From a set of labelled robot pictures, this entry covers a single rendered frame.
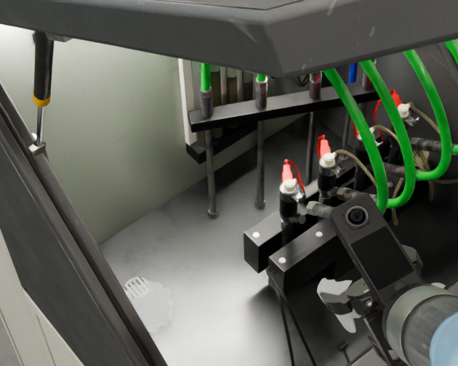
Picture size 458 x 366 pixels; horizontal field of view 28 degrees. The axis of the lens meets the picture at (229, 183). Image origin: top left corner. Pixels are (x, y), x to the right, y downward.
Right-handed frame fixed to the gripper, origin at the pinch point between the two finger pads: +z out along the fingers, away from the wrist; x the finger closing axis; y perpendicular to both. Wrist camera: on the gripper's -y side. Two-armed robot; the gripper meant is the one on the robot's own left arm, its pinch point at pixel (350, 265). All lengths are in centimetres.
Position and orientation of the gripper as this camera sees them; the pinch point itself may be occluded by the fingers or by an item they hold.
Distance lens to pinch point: 104.1
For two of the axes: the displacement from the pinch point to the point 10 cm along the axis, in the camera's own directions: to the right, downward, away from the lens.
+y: 4.8, 8.6, 1.6
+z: -1.6, -0.9, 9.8
